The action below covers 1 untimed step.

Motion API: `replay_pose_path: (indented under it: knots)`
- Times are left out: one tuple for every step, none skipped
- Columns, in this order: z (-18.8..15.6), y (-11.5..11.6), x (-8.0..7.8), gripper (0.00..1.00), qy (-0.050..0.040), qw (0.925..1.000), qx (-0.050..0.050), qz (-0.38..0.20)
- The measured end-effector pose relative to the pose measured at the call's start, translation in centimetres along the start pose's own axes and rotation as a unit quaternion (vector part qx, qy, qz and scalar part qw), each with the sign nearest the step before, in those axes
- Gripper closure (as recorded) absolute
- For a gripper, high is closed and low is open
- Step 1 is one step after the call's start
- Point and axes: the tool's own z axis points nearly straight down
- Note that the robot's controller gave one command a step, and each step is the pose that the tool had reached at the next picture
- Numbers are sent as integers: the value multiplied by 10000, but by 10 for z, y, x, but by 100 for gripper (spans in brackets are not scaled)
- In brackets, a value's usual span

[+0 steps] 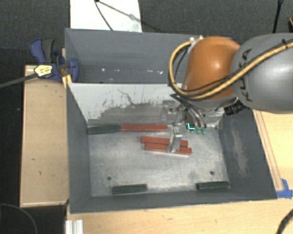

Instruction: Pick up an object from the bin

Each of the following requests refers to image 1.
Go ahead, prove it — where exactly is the red-brown flat block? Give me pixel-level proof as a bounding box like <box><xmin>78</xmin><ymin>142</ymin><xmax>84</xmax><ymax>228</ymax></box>
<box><xmin>144</xmin><ymin>142</ymin><xmax>193</xmax><ymax>155</ymax></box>
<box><xmin>120</xmin><ymin>123</ymin><xmax>169</xmax><ymax>133</ymax></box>
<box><xmin>140</xmin><ymin>136</ymin><xmax>189</xmax><ymax>147</ymax></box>

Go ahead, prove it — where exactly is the grey metal bin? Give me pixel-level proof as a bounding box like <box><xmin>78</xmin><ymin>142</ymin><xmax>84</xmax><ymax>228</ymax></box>
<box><xmin>64</xmin><ymin>27</ymin><xmax>278</xmax><ymax>215</ymax></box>

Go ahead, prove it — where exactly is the dark green flat block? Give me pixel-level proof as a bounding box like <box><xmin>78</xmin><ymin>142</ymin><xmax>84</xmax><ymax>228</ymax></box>
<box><xmin>111</xmin><ymin>183</ymin><xmax>148</xmax><ymax>195</ymax></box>
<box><xmin>87</xmin><ymin>124</ymin><xmax>123</xmax><ymax>135</ymax></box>
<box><xmin>195</xmin><ymin>181</ymin><xmax>230</xmax><ymax>191</ymax></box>

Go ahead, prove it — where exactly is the black cylinder on white bracket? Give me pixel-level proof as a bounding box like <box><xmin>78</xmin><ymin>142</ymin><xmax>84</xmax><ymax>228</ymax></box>
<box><xmin>219</xmin><ymin>101</ymin><xmax>246</xmax><ymax>125</ymax></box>

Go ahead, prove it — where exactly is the pale wood board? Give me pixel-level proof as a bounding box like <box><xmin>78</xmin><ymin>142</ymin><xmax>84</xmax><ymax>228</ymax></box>
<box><xmin>19</xmin><ymin>64</ymin><xmax>70</xmax><ymax>208</ymax></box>

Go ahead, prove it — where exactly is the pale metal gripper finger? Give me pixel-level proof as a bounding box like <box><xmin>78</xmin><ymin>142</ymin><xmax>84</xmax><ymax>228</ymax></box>
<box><xmin>173</xmin><ymin>127</ymin><xmax>183</xmax><ymax>153</ymax></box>
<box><xmin>166</xmin><ymin>127</ymin><xmax>176</xmax><ymax>154</ymax></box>

